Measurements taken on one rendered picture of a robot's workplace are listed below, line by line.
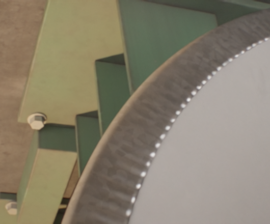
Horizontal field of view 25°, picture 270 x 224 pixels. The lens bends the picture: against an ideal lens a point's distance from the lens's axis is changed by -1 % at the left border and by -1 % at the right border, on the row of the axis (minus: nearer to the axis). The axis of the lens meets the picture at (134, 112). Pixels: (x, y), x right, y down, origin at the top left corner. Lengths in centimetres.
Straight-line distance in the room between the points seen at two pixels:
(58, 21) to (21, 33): 8
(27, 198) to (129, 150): 81
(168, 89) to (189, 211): 14
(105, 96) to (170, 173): 54
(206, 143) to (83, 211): 14
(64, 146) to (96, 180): 72
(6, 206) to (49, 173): 22
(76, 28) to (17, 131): 30
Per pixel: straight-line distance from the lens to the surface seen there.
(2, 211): 145
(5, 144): 129
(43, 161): 121
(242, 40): 68
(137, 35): 95
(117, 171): 49
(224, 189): 52
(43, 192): 129
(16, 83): 116
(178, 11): 103
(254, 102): 61
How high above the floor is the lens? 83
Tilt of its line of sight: 42 degrees down
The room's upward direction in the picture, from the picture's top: 171 degrees clockwise
